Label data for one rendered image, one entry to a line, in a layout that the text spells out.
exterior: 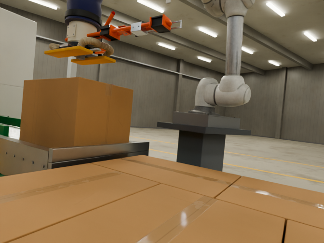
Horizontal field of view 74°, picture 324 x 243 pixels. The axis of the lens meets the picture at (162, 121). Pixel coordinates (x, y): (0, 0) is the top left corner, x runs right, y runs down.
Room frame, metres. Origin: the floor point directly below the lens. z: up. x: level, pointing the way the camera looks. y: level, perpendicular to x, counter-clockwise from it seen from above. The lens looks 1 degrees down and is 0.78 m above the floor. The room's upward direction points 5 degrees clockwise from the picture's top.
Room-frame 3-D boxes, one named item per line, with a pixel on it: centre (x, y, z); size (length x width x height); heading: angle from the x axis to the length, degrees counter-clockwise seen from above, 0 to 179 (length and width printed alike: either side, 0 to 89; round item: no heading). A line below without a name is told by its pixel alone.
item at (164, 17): (1.08, 0.05, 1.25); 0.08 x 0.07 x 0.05; 59
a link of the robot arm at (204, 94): (1.63, -0.32, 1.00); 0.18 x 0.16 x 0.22; 50
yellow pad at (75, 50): (1.32, 0.61, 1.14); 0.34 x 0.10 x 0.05; 59
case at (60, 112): (1.40, 0.56, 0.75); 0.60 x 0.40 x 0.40; 56
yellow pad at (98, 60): (1.48, 0.51, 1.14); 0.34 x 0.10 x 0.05; 59
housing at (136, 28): (1.16, 0.16, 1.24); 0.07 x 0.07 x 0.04; 59
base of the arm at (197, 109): (1.65, -0.30, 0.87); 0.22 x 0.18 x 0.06; 44
